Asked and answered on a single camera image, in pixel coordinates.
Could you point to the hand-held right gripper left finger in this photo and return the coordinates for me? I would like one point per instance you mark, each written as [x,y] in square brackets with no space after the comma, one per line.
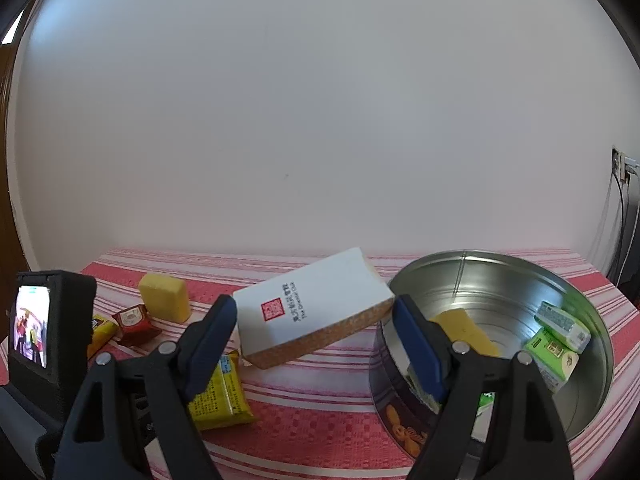
[207,355]

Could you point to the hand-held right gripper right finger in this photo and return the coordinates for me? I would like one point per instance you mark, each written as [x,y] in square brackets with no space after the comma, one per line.
[420,355]

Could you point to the small yellow snack packet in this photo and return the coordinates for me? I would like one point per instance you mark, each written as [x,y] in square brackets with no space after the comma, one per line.
[102,332]

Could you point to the large yellow snack packet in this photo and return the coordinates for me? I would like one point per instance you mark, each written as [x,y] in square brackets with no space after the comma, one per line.
[222,400]

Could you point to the yellow sponge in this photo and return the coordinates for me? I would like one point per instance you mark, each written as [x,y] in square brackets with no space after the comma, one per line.
[165,297]
[467,332]

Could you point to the round metal tin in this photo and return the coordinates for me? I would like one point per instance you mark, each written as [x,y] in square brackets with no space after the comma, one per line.
[500,280]

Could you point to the white box with cork base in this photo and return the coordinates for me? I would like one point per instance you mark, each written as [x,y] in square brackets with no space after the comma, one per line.
[310,300]

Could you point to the white and green tissue pack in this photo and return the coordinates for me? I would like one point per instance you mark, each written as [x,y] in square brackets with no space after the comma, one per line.
[562,325]

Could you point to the red sauce packet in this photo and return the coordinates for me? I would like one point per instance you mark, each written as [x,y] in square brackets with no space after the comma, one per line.
[134,322]

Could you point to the red striped tablecloth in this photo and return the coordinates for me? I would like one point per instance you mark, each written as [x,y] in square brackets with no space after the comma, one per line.
[310,410]

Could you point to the white charger plug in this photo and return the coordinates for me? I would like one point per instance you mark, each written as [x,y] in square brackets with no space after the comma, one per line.
[633,165]

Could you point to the wall socket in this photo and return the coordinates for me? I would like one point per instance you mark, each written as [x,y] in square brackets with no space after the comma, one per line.
[619,162]

